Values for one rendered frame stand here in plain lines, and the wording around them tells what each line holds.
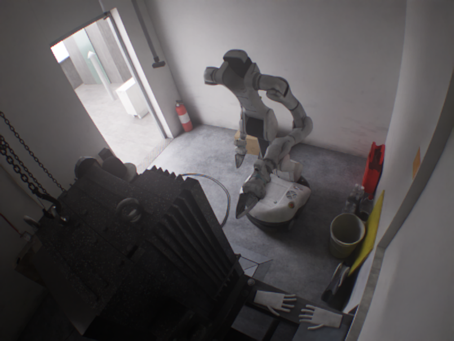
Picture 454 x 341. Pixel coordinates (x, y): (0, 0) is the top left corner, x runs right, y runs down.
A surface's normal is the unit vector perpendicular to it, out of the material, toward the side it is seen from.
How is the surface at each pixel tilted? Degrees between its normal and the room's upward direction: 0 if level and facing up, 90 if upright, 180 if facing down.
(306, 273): 0
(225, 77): 90
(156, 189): 0
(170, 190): 0
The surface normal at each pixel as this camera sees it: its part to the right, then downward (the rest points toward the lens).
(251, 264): -0.28, -0.58
